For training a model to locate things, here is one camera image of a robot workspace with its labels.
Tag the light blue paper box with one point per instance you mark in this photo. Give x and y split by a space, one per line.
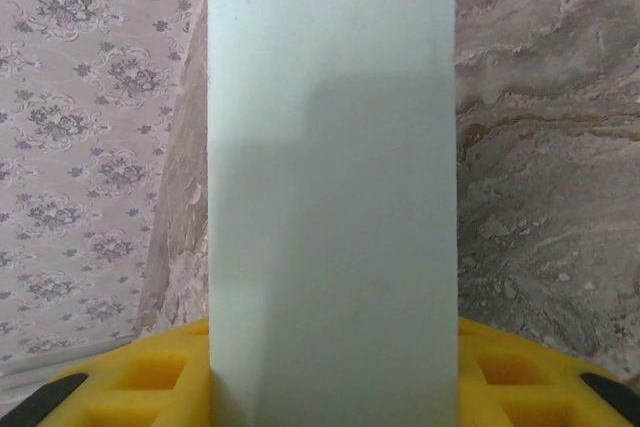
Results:
330 187

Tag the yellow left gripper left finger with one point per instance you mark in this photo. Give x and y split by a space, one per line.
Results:
195 397

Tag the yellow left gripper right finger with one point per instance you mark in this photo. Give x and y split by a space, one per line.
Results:
470 397

